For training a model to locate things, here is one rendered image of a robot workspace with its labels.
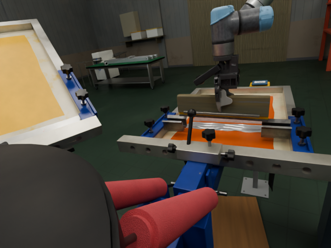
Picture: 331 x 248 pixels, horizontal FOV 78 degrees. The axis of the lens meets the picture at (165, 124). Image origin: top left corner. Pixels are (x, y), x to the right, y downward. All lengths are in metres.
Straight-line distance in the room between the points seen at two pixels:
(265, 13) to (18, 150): 0.74
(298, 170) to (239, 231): 1.15
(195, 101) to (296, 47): 6.81
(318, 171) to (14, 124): 0.95
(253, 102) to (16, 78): 0.96
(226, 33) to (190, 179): 0.48
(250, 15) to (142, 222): 0.69
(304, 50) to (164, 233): 7.45
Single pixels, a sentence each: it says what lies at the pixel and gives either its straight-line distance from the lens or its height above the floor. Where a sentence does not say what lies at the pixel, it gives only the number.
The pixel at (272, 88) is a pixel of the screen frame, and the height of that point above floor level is 0.99.
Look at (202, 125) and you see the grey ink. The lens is 0.99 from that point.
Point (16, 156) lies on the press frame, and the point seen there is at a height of 1.32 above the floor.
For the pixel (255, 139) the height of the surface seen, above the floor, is 0.95.
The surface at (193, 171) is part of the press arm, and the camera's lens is 0.57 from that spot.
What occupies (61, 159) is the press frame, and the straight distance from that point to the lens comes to 0.17.
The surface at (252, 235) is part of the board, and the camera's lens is 1.73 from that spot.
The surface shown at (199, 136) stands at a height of 0.95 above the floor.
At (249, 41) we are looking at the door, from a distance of 7.60.
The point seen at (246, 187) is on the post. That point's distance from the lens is 2.07.
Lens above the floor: 1.39
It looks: 24 degrees down
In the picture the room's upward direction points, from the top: 9 degrees counter-clockwise
